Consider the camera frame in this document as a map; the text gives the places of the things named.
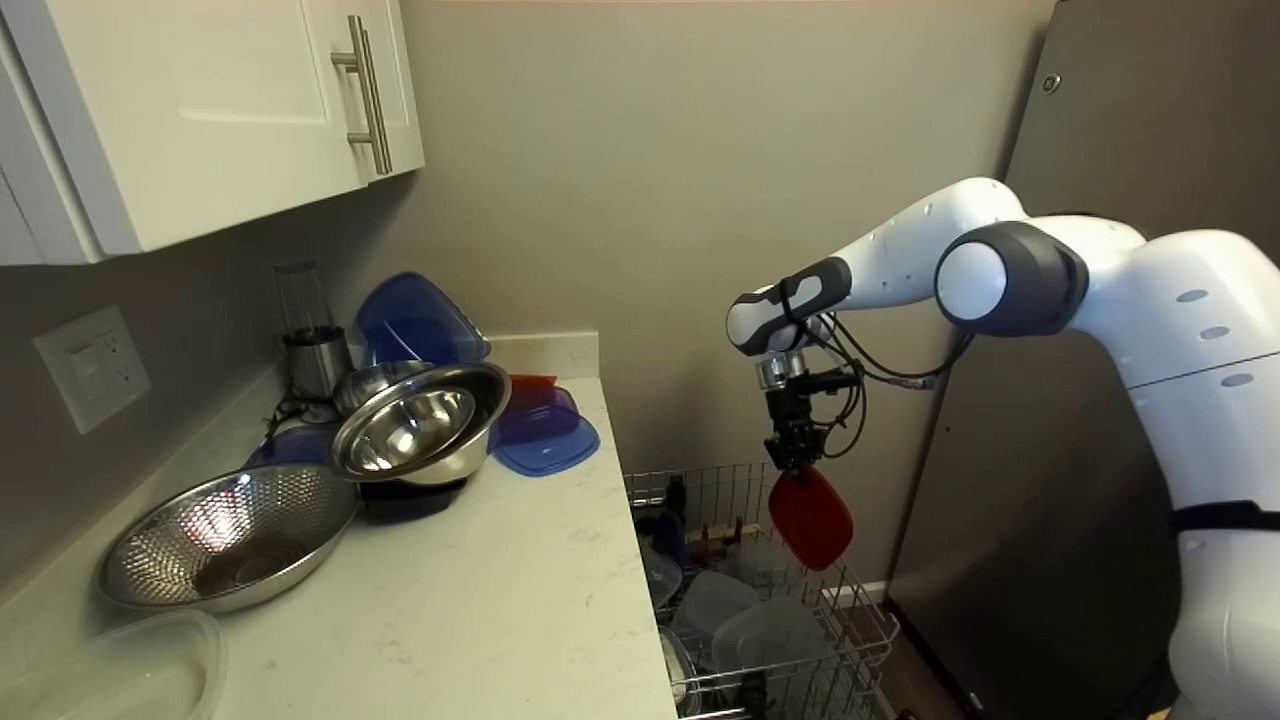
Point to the round clear plastic container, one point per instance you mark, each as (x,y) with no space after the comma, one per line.
(705,615)

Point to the grey plates in rack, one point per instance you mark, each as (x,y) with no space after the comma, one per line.
(772,642)

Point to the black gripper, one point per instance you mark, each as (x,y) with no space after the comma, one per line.
(799,421)

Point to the blue bowl upright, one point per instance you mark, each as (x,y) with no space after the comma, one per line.
(414,321)

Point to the white wall cabinet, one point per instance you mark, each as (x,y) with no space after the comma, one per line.
(203,105)

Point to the red brown utensil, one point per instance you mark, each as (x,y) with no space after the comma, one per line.
(724,538)

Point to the shiny steel mixing bowl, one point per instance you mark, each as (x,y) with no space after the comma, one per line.
(414,427)

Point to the flat blue lid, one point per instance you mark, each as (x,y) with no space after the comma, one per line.
(547,447)

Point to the steel mesh colander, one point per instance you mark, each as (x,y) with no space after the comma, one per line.
(227,533)

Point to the white wall outlet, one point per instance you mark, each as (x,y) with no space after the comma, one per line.
(95,367)

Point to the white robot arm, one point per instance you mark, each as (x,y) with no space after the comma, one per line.
(1200,347)

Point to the black bottle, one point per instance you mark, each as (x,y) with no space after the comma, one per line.
(668,514)

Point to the stainless steel refrigerator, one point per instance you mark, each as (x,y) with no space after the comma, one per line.
(1012,560)

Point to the white kitchen countertop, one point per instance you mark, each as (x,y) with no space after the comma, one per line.
(505,603)

